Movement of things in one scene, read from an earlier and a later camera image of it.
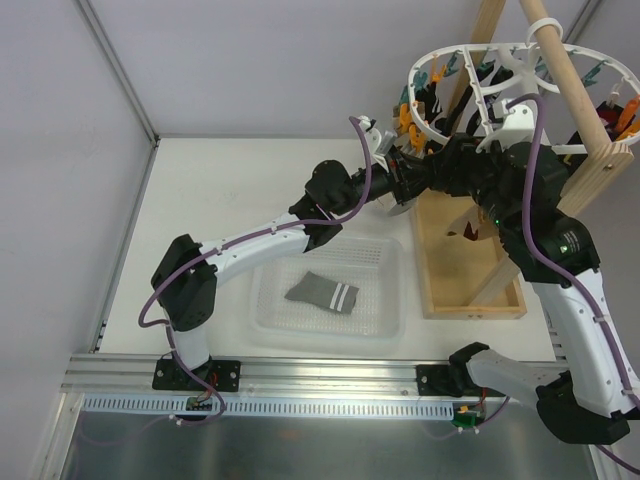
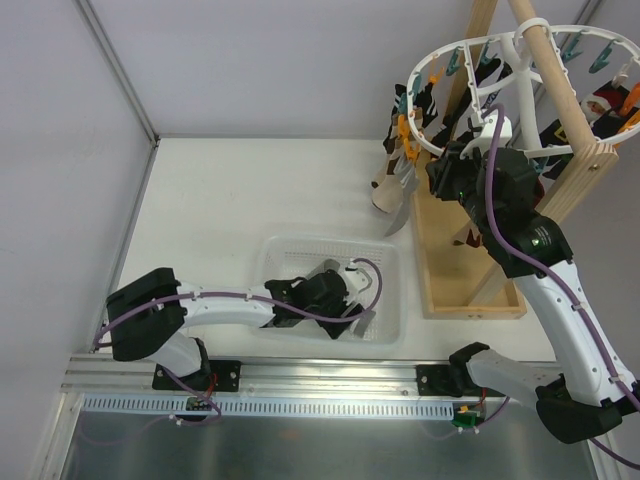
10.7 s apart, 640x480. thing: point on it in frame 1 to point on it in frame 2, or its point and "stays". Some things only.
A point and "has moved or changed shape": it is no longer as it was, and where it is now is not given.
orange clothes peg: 417,138 has moved or changed shape
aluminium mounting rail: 268,374 stays
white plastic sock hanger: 542,92 has moved or changed shape
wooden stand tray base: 461,278 stays
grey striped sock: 312,287 has moved or changed shape
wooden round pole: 558,61 to 576,122
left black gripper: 405,176 to 347,315
